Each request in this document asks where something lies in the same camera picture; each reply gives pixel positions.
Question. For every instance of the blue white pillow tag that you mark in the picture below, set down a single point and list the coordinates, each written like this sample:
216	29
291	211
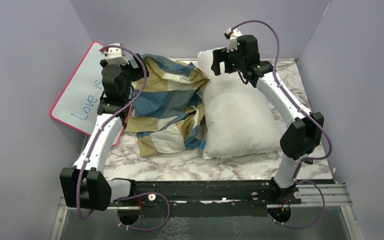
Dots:
202	146

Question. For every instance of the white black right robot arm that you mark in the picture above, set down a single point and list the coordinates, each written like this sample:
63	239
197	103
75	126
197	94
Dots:
303	133

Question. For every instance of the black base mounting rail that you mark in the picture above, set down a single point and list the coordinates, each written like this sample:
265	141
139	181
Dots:
198	198

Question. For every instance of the white pillow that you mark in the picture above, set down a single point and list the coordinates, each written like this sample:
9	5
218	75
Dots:
238	118

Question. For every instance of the pink framed whiteboard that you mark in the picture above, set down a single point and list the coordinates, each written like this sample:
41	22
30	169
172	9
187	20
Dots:
77	104

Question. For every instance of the blue beige checked pillowcase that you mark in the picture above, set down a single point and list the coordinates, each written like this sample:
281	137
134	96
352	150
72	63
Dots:
169	111

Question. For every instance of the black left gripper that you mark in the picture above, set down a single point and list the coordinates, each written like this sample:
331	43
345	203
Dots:
137	73

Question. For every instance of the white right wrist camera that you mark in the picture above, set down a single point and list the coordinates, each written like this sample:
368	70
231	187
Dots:
231	35

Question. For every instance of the aluminium frame rail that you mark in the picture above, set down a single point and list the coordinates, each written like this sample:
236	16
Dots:
325	213

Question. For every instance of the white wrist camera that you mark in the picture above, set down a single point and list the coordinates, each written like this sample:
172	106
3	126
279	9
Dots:
231	35
115	56

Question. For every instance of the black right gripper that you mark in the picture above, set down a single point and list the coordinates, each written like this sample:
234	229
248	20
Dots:
221	55

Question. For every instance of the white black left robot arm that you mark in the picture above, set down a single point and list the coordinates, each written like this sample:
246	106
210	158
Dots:
84	185

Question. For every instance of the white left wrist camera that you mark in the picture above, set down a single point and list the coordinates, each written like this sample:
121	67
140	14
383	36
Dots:
115	56

